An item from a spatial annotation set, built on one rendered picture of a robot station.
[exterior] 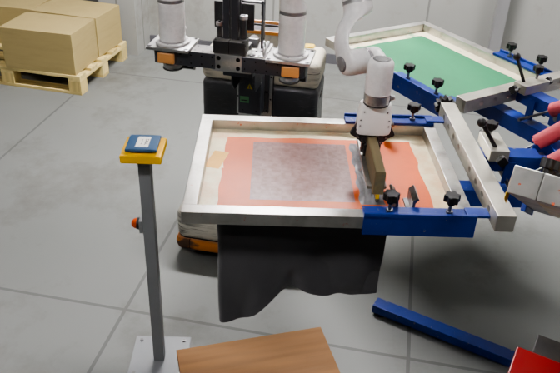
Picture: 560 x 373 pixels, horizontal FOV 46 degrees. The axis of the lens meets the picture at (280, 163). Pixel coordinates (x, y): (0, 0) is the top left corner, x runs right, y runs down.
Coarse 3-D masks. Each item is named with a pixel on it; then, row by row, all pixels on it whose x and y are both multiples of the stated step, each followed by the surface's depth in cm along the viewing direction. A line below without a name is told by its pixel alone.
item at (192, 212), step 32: (224, 128) 221; (256, 128) 221; (288, 128) 222; (320, 128) 222; (416, 128) 222; (192, 160) 196; (448, 160) 202; (192, 192) 181; (224, 224) 175; (256, 224) 175; (288, 224) 175; (320, 224) 175; (352, 224) 175
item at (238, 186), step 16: (224, 176) 195; (240, 176) 196; (256, 176) 196; (272, 176) 196; (288, 176) 197; (304, 176) 197; (320, 176) 198; (336, 176) 198; (352, 176) 198; (400, 176) 199; (416, 176) 200; (224, 192) 188; (240, 192) 188; (256, 192) 188; (272, 192) 189; (288, 192) 189; (304, 192) 189; (320, 192) 190; (336, 192) 190; (352, 192) 190; (400, 192) 191; (336, 208) 183; (352, 208) 183
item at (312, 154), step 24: (240, 144) 213; (264, 144) 213; (288, 144) 214; (312, 144) 214; (336, 144) 215; (384, 144) 216; (408, 144) 217; (264, 168) 200; (288, 168) 201; (312, 168) 201; (336, 168) 202; (408, 168) 203
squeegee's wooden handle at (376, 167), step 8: (368, 136) 194; (376, 136) 194; (368, 144) 191; (376, 144) 190; (368, 152) 190; (376, 152) 186; (368, 160) 189; (376, 160) 182; (368, 168) 189; (376, 168) 178; (384, 168) 179; (376, 176) 178; (384, 176) 178; (376, 184) 179; (384, 184) 179; (376, 192) 180
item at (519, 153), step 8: (512, 152) 197; (520, 152) 197; (528, 152) 197; (536, 152) 197; (512, 160) 195; (520, 160) 195; (528, 160) 195; (536, 160) 195; (496, 168) 197; (536, 168) 197
